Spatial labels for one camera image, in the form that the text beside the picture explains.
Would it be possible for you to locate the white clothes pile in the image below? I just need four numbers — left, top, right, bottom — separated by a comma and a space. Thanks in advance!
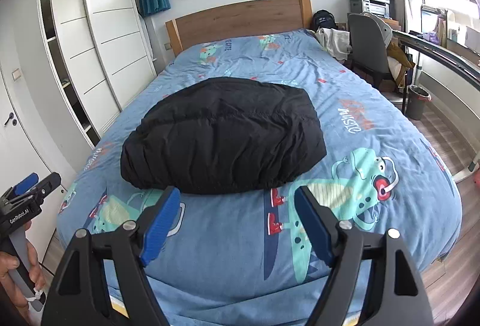
315, 28, 352, 63

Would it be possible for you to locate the wooden headboard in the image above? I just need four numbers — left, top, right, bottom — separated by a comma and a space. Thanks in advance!
165, 0, 313, 56

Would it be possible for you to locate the white wall switch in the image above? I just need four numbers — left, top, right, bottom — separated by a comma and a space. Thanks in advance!
11, 68, 22, 81

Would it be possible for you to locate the white door with handle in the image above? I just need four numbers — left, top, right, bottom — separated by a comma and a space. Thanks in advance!
0, 81, 64, 260

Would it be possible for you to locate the white sliding wardrobe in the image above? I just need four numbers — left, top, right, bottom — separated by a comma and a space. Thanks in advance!
40, 0, 156, 146

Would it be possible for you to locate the dark cap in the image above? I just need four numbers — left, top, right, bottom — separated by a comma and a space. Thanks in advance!
311, 10, 338, 31

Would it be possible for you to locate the left hand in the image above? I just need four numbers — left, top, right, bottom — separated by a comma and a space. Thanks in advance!
1, 240, 46, 325

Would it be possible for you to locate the black puffer jacket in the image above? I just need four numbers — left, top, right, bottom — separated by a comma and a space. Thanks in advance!
120, 78, 327, 194

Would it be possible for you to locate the curved white desk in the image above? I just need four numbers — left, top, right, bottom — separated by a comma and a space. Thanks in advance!
393, 31, 479, 138

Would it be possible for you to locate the grey waste bin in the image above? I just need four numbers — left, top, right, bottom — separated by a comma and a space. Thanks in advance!
406, 84, 432, 121

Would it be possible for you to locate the white printer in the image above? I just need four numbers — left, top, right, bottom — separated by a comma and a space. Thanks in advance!
349, 0, 390, 19

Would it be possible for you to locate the grey desk chair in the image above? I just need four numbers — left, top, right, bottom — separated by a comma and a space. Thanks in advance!
347, 13, 393, 89

